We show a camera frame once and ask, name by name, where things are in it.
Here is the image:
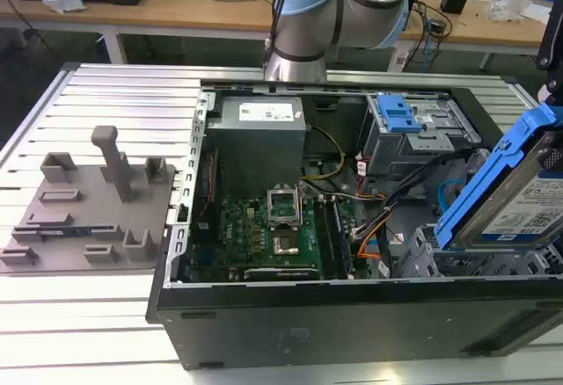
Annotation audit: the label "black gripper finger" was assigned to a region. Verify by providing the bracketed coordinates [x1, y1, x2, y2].
[535, 4, 563, 105]

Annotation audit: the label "hard disk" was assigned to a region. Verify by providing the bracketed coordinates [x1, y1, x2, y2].
[433, 103, 563, 253]

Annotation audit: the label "grey metal disk bay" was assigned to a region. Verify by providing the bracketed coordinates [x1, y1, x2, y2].
[391, 222, 563, 280]

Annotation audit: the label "RAM stick in slot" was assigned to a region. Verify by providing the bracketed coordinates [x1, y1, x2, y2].
[329, 199, 355, 275]

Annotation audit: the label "clear plastic bag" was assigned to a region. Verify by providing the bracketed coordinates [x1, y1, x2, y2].
[486, 0, 537, 25]

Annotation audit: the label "small black box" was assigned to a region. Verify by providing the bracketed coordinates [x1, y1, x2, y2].
[440, 0, 471, 14]

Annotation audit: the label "blue drive cage latch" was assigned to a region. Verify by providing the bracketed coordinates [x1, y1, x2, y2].
[377, 94, 424, 134]

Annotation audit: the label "grey drive cage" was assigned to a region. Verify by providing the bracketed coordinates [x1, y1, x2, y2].
[356, 92, 486, 180]

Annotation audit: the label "metal socket cover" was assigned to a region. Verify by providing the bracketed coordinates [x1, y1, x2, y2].
[266, 185, 303, 229]

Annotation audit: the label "grey power supply unit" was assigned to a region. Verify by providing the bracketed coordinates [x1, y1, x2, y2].
[205, 94, 307, 202]

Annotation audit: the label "CPU socket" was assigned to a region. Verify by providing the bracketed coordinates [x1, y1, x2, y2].
[270, 233, 301, 258]

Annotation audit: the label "black PC case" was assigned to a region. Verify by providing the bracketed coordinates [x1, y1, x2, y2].
[144, 77, 563, 371]

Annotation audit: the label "black graphics card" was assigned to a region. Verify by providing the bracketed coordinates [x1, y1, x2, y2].
[242, 265, 321, 281]

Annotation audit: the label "wooden desk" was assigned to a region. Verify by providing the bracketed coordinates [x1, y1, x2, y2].
[0, 0, 563, 57]

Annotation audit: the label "green motherboard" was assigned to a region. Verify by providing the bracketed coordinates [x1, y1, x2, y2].
[188, 195, 367, 281]

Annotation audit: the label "crumpled white paper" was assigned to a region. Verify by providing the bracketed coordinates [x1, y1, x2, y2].
[41, 0, 88, 13]

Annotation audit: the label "grey parts rack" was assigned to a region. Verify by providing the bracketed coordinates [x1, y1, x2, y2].
[0, 125, 180, 277]

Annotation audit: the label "blue disk wire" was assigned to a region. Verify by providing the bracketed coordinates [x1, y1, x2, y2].
[437, 177, 461, 228]

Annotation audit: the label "black wire bundle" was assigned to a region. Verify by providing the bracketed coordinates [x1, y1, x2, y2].
[351, 149, 470, 239]

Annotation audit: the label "yellow black power wires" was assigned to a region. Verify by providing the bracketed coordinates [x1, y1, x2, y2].
[302, 125, 347, 182]

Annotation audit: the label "black arm base cables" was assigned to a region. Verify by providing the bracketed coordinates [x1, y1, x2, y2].
[263, 0, 304, 66]

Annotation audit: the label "orange red disk power wire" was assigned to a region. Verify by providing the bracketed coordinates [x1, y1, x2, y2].
[356, 208, 393, 265]

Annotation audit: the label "red black thin wire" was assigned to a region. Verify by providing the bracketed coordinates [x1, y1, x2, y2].
[195, 150, 220, 224]

